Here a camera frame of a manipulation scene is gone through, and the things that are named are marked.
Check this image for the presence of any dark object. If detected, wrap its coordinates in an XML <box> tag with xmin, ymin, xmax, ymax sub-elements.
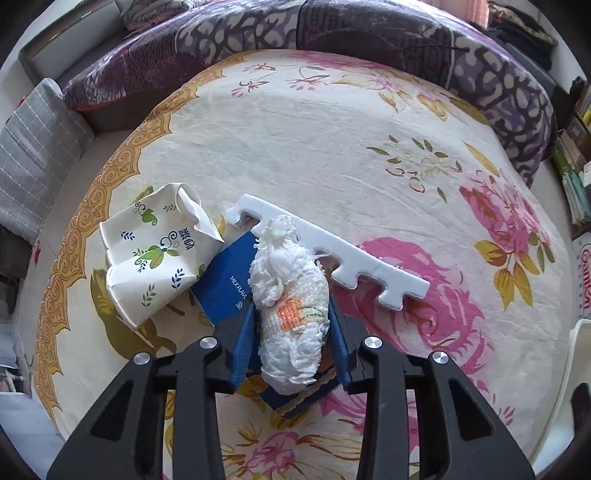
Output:
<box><xmin>0</xmin><ymin>225</ymin><xmax>34</xmax><ymax>315</ymax></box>

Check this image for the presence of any stack of folded clothes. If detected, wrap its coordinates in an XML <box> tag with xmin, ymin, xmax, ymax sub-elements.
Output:
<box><xmin>485</xmin><ymin>0</ymin><xmax>560</xmax><ymax>71</ymax></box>

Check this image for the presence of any long notched white foam strip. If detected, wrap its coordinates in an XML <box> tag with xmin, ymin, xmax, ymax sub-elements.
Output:
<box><xmin>225</xmin><ymin>194</ymin><xmax>430</xmax><ymax>311</ymax></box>

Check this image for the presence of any crushed leaf-print paper cup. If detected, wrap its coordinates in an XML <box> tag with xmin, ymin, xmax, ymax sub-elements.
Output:
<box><xmin>99</xmin><ymin>183</ymin><xmax>225</xmax><ymax>271</ymax></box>
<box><xmin>106</xmin><ymin>251</ymin><xmax>209</xmax><ymax>332</ymax></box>

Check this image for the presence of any black bag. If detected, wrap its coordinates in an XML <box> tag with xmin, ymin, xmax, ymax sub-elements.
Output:
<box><xmin>570</xmin><ymin>76</ymin><xmax>591</xmax><ymax>121</ymax></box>

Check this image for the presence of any blue water carton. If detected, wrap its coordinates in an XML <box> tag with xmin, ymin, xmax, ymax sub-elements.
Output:
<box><xmin>570</xmin><ymin>226</ymin><xmax>591</xmax><ymax>324</ymax></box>

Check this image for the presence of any purple patterned blanket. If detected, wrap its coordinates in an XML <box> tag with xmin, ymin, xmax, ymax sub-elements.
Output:
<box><xmin>62</xmin><ymin>0</ymin><xmax>557</xmax><ymax>188</ymax></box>

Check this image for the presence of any blue snack box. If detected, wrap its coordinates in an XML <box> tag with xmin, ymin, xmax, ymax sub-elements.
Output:
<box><xmin>191</xmin><ymin>231</ymin><xmax>343</xmax><ymax>419</ymax></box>

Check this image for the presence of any white plastic bin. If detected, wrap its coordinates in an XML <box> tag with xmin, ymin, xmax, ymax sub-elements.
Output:
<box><xmin>542</xmin><ymin>318</ymin><xmax>591</xmax><ymax>462</ymax></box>

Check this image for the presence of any dark bed frame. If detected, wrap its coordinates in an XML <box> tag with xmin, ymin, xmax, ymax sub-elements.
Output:
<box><xmin>18</xmin><ymin>0</ymin><xmax>122</xmax><ymax>89</ymax></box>

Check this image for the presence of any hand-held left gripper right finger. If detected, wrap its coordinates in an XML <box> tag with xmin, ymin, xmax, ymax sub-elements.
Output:
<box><xmin>325</xmin><ymin>295</ymin><xmax>536</xmax><ymax>480</ymax></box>

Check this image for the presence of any pile of flat books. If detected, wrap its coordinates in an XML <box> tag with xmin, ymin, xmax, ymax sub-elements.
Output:
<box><xmin>554</xmin><ymin>134</ymin><xmax>591</xmax><ymax>227</ymax></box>

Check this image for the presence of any grey checked cushion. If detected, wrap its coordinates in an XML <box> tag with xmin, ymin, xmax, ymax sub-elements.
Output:
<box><xmin>0</xmin><ymin>78</ymin><xmax>96</xmax><ymax>243</ymax></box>

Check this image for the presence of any white tissue wad orange print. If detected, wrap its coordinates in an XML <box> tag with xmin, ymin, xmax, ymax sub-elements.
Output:
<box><xmin>249</xmin><ymin>216</ymin><xmax>330</xmax><ymax>396</ymax></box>

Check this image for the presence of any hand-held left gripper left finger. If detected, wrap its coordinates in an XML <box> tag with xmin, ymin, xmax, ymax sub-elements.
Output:
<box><xmin>46</xmin><ymin>302</ymin><xmax>257</xmax><ymax>480</ymax></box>

